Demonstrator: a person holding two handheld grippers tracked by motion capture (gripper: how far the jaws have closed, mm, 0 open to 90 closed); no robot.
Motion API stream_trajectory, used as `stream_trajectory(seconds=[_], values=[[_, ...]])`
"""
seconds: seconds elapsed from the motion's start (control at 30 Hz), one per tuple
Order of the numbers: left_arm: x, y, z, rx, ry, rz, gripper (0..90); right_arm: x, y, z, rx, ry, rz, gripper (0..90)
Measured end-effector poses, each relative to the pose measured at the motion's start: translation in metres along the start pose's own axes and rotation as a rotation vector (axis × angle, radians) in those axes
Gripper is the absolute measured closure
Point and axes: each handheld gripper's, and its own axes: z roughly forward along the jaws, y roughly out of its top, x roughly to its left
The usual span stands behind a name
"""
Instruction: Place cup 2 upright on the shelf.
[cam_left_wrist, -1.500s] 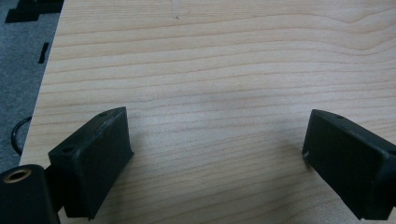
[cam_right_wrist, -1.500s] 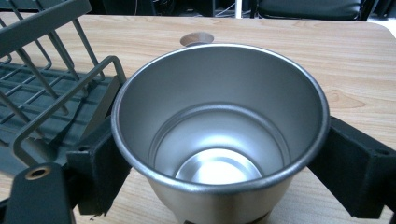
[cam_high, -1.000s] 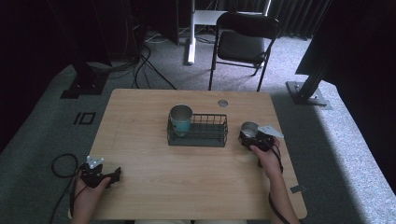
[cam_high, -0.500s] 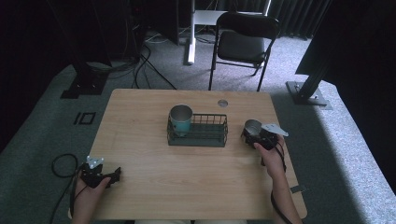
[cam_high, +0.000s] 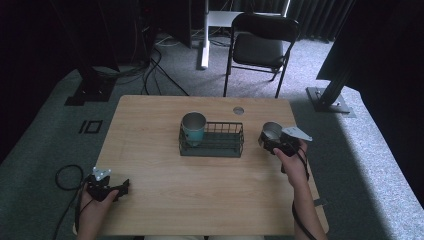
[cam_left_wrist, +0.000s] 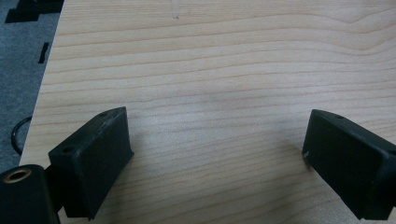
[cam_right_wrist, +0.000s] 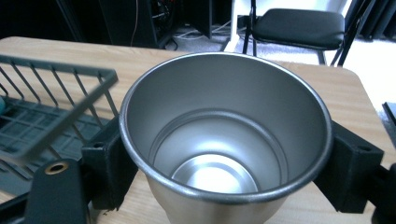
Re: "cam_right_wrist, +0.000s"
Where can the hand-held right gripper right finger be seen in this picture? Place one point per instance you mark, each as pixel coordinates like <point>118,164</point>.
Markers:
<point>348,174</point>

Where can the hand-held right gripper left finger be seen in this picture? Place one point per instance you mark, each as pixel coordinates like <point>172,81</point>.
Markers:
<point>109,174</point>

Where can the stainless steel cup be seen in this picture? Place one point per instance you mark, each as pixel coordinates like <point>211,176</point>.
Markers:
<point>224,140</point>

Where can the dark flat object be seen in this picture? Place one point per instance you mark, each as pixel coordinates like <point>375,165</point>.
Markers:
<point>390,113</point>

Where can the teal object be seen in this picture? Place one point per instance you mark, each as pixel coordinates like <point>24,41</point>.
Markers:
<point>1,105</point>

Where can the black folding chair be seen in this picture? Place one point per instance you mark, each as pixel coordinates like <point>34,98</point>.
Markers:
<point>299,28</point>

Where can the black equipment rack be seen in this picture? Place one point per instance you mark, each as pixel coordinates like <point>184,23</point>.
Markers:
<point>162,18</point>

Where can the white table leg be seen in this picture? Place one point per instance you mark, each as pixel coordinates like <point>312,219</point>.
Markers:
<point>234,25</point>

